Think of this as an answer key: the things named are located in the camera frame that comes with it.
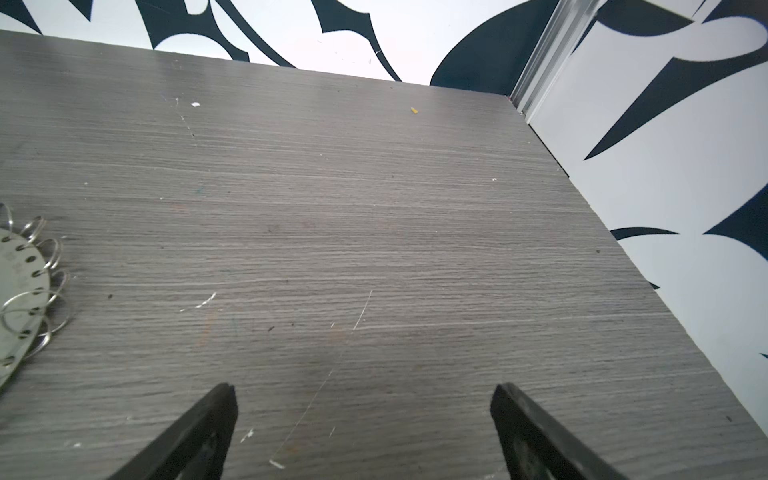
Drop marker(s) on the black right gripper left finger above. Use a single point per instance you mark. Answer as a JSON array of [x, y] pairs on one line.
[[195, 446]]

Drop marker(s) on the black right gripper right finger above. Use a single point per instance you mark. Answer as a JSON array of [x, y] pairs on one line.
[[536, 446]]

